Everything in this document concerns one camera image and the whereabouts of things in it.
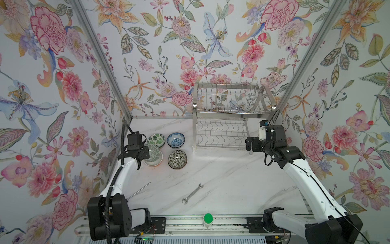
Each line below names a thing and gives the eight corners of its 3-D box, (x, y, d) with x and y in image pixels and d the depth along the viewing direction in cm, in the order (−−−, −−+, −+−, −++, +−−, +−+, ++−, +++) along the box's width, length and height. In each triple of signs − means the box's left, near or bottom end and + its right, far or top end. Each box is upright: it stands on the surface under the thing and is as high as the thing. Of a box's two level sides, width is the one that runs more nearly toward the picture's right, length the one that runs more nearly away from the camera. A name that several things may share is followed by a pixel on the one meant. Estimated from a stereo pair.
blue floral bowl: (166, 150, 102) (165, 146, 98) (168, 136, 109) (167, 132, 106) (184, 150, 102) (184, 146, 98) (185, 136, 109) (184, 132, 106)
